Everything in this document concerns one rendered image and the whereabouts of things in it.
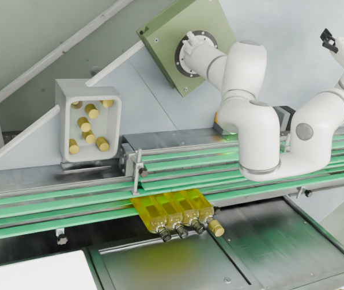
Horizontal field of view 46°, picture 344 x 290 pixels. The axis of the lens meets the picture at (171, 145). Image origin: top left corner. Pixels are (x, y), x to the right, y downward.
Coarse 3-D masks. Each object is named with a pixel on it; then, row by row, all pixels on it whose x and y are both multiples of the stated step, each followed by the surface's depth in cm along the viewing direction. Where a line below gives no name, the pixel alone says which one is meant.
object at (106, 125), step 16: (96, 96) 122; (112, 96) 124; (80, 112) 130; (112, 112) 131; (96, 128) 135; (112, 128) 133; (80, 144) 135; (96, 144) 138; (112, 144) 134; (80, 160) 130
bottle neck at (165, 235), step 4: (160, 228) 123; (164, 228) 123; (160, 232) 122; (164, 232) 121; (168, 232) 121; (160, 236) 122; (164, 236) 120; (168, 236) 122; (164, 240) 121; (168, 240) 121
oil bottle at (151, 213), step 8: (136, 200) 134; (144, 200) 132; (152, 200) 132; (136, 208) 134; (144, 208) 128; (152, 208) 128; (160, 208) 129; (144, 216) 128; (152, 216) 125; (160, 216) 125; (152, 224) 124; (160, 224) 124; (152, 232) 125
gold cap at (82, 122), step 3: (81, 117) 130; (84, 117) 131; (78, 120) 130; (81, 120) 129; (84, 120) 129; (87, 120) 130; (78, 123) 130; (81, 123) 128; (84, 123) 127; (87, 123) 128; (81, 126) 127; (84, 126) 128; (87, 126) 128; (90, 126) 129; (81, 129) 128; (84, 129) 128; (87, 129) 129
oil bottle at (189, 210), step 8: (168, 192) 138; (176, 192) 138; (184, 192) 139; (176, 200) 134; (184, 200) 134; (184, 208) 130; (192, 208) 131; (184, 216) 129; (192, 216) 129; (184, 224) 130
